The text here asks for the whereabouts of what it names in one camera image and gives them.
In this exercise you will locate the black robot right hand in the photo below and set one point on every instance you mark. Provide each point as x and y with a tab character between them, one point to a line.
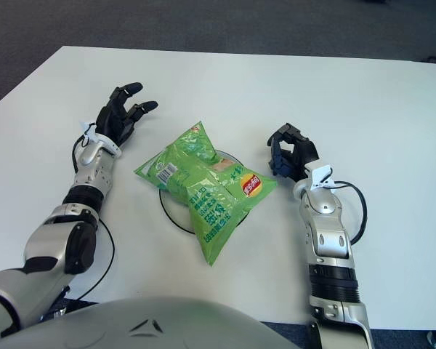
305	151

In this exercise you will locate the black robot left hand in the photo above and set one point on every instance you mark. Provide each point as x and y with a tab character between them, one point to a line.
112	118

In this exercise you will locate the green snack bag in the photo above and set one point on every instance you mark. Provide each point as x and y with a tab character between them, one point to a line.
203	196

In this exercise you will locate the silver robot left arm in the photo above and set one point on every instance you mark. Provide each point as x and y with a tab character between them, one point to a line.
91	171

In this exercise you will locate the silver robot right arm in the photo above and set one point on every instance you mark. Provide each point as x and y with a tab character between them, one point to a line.
325	207

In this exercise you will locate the white plate black rim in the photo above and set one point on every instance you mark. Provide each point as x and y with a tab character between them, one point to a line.
174	211

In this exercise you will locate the shiny metal table foot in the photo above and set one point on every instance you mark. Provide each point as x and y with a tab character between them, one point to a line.
59	310

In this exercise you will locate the silver robot torso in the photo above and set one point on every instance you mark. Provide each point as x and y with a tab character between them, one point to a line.
149	327

